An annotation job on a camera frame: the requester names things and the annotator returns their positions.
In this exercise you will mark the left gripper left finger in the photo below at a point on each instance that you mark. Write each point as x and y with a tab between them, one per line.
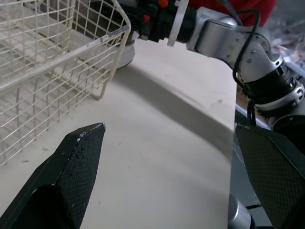
71	176

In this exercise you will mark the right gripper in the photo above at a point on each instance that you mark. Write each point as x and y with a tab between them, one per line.
159	21

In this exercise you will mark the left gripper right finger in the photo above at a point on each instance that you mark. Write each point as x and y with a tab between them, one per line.
274	176

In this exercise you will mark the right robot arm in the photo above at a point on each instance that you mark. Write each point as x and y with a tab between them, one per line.
224	38

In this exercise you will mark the robot body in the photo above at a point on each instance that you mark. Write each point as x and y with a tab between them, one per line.
290	131

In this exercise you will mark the person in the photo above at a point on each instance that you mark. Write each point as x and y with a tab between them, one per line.
245	9

